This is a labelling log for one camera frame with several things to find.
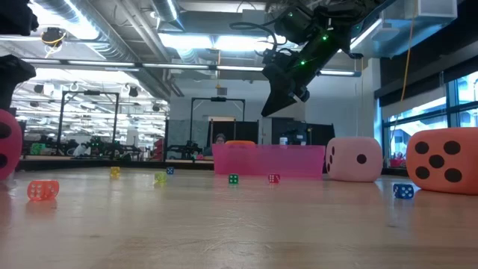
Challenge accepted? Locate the yellow cable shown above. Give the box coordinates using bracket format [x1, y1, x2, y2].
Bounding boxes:
[400, 16, 416, 102]

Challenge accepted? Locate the black partition panel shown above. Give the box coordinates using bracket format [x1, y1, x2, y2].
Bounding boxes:
[270, 117, 336, 147]

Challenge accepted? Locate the pink translucent plastic bin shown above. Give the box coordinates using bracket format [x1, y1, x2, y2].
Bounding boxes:
[211, 143, 326, 178]

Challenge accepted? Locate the grey partition panel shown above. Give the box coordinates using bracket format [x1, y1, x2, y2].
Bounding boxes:
[166, 119, 210, 160]

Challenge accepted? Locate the large glass window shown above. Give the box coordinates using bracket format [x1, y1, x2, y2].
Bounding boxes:
[381, 70, 478, 169]

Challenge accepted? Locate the silver round ventilation duct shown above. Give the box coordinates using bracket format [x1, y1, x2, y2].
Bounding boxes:
[151, 0, 184, 29]

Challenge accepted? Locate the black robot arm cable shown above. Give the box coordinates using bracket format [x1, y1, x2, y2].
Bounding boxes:
[229, 21, 288, 57]

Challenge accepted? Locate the black cabinet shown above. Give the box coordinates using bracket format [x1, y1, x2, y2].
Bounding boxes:
[206, 120, 259, 146]

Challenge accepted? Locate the long ceiling light bar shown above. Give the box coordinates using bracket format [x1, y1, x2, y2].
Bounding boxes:
[141, 61, 362, 78]

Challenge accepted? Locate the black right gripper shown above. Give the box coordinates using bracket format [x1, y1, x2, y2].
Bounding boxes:
[260, 59, 319, 117]

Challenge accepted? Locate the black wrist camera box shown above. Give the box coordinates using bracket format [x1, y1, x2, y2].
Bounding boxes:
[262, 49, 291, 75]

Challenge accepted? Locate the large magenta foam die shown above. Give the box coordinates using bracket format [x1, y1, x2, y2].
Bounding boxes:
[0, 109, 22, 181]

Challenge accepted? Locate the large pale pink foam die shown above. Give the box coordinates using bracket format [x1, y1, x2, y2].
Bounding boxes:
[325, 136, 384, 183]

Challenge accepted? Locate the black metal gantry frame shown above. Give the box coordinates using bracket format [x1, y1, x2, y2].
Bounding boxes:
[190, 96, 246, 150]
[57, 90, 120, 155]

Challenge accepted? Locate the small orange translucent die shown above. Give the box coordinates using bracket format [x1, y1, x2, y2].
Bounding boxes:
[27, 180, 60, 202]

